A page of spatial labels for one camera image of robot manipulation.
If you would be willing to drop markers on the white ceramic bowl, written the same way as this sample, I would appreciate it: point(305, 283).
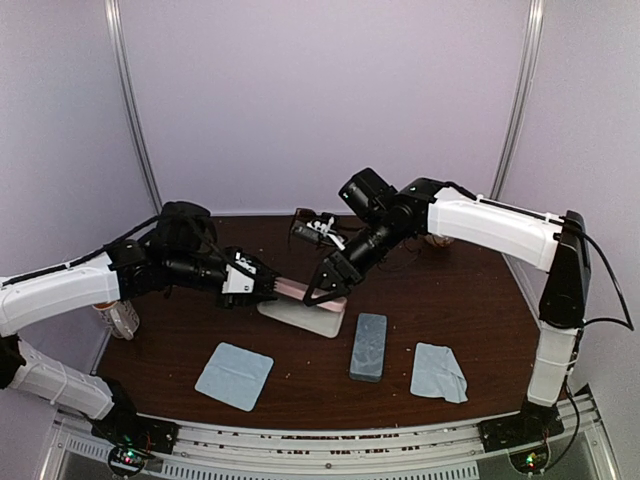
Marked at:
point(439, 241)

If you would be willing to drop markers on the aluminium front rail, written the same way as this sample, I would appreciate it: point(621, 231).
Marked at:
point(453, 450)

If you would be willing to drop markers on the light blue cloth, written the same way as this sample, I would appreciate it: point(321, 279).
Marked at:
point(234, 376)
point(437, 374)

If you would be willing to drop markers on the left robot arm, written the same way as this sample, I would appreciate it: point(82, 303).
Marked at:
point(176, 248)

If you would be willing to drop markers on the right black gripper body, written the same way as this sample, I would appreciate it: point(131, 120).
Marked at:
point(354, 275)

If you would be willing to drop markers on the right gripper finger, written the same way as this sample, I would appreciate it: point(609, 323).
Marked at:
point(320, 279)
point(314, 296)

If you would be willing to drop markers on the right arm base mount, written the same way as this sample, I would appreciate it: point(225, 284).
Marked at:
point(526, 441)

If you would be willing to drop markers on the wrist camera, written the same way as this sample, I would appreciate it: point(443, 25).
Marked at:
point(240, 275)
point(320, 232)

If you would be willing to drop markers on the right aluminium frame post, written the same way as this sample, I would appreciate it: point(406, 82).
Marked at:
point(526, 74)

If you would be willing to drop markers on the grey-blue glasses case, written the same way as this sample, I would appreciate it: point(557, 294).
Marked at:
point(369, 347)

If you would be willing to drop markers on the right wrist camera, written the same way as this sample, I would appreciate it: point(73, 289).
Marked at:
point(320, 232)

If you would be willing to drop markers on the pink glasses case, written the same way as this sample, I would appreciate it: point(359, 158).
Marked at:
point(324, 319)

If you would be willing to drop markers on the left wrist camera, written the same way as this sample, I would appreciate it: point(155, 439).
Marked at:
point(240, 275)

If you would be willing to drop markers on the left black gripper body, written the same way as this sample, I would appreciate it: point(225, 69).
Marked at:
point(229, 301)

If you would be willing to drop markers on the patterned mug orange inside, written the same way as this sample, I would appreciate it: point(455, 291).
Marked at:
point(121, 318)

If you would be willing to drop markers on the left aluminium frame post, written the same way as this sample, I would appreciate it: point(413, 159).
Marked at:
point(116, 34)

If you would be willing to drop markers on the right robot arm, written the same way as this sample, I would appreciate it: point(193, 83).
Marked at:
point(550, 243)

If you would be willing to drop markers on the dark sunglasses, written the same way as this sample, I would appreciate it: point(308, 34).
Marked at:
point(300, 220)

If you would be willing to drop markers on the aluminium frame post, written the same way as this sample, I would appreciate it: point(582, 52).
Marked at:
point(116, 34)
point(526, 74)

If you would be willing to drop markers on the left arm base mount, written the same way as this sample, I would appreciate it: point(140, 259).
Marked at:
point(138, 446)

